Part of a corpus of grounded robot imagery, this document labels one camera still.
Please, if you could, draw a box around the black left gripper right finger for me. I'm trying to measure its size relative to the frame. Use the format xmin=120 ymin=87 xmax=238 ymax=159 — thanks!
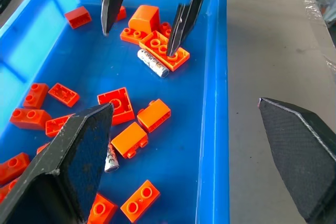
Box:
xmin=258 ymin=97 xmax=336 ymax=223

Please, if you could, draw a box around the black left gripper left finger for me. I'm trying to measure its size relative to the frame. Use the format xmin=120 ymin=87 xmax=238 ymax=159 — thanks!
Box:
xmin=0 ymin=102 xmax=115 ymax=224

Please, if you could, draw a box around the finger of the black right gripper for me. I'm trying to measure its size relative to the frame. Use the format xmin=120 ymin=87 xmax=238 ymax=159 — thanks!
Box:
xmin=166 ymin=0 xmax=210 ymax=58
xmin=100 ymin=0 xmax=128 ymax=37

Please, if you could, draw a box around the blue plastic bin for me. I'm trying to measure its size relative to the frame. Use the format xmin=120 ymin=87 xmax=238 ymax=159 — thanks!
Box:
xmin=0 ymin=0 xmax=230 ymax=224

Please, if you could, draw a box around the large orange curved block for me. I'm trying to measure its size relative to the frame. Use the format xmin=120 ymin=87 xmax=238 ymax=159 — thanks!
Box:
xmin=128 ymin=4 xmax=160 ymax=34

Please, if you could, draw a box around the orange two-stud toy brick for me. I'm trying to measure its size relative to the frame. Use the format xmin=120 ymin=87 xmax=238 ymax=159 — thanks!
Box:
xmin=120 ymin=179 xmax=161 ymax=223
xmin=119 ymin=27 xmax=149 ymax=45
xmin=86 ymin=193 xmax=119 ymax=224

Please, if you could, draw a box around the red upturned hollow brick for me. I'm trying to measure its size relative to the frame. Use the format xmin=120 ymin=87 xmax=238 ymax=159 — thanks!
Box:
xmin=47 ymin=82 xmax=80 ymax=109
xmin=45 ymin=113 xmax=76 ymax=138

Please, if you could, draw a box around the long orange eight-stud brick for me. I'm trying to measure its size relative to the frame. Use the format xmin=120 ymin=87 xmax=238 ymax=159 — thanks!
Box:
xmin=139 ymin=30 xmax=191 ymax=72

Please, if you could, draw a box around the white AA battery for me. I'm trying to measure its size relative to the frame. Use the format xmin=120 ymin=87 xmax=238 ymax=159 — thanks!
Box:
xmin=136 ymin=48 xmax=170 ymax=79
xmin=104 ymin=141 xmax=120 ymax=174

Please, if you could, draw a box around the red two-stud toy brick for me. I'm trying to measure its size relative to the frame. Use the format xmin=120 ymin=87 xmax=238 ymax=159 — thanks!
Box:
xmin=9 ymin=108 xmax=53 ymax=131
xmin=23 ymin=82 xmax=50 ymax=110
xmin=0 ymin=152 xmax=32 ymax=186
xmin=0 ymin=177 xmax=19 ymax=204

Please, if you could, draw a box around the red square upturned brick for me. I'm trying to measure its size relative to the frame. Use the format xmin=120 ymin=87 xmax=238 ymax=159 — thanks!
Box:
xmin=97 ymin=87 xmax=136 ymax=126

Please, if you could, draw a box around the clear plastic sheet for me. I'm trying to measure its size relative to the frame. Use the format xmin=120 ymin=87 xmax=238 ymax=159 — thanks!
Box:
xmin=290 ymin=0 xmax=336 ymax=78

